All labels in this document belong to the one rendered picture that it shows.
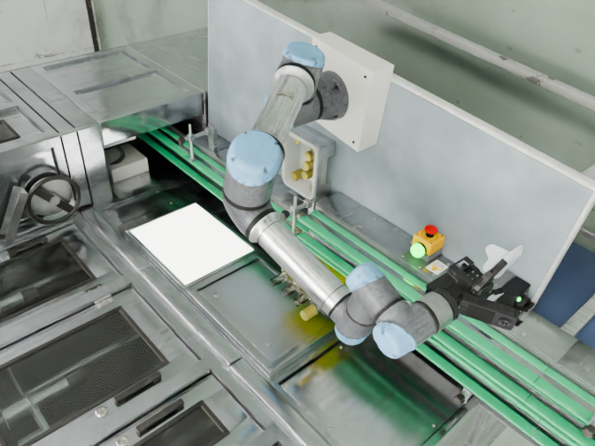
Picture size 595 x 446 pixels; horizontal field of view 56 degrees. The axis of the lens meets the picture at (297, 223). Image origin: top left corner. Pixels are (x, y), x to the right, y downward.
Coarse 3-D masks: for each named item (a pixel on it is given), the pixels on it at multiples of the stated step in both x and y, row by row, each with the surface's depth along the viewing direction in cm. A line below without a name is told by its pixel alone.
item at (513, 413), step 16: (160, 144) 258; (176, 160) 246; (192, 176) 237; (208, 176) 238; (432, 352) 166; (448, 368) 162; (464, 368) 162; (464, 384) 157; (480, 384) 158; (496, 400) 154; (512, 416) 150; (528, 416) 150; (528, 432) 146; (544, 432) 147
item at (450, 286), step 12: (456, 264) 116; (468, 264) 116; (444, 276) 116; (456, 276) 115; (468, 276) 114; (480, 276) 115; (432, 288) 114; (444, 288) 114; (456, 288) 114; (468, 288) 113; (480, 288) 112; (456, 300) 112; (456, 312) 110
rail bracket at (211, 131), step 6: (210, 126) 231; (204, 132) 229; (210, 132) 230; (216, 132) 232; (180, 138) 223; (186, 138) 225; (192, 138) 226; (210, 138) 234; (216, 138) 233; (192, 144) 228; (210, 144) 236; (216, 144) 235; (222, 144) 240; (192, 150) 230; (192, 156) 231
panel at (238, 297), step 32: (224, 224) 226; (256, 256) 211; (192, 288) 195; (224, 288) 197; (256, 288) 198; (224, 320) 184; (256, 320) 186; (288, 320) 186; (320, 320) 187; (256, 352) 174; (288, 352) 175
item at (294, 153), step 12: (288, 144) 200; (300, 144) 204; (312, 144) 188; (288, 156) 203; (300, 156) 207; (288, 168) 207; (288, 180) 209; (300, 180) 209; (312, 180) 207; (300, 192) 203; (312, 192) 198
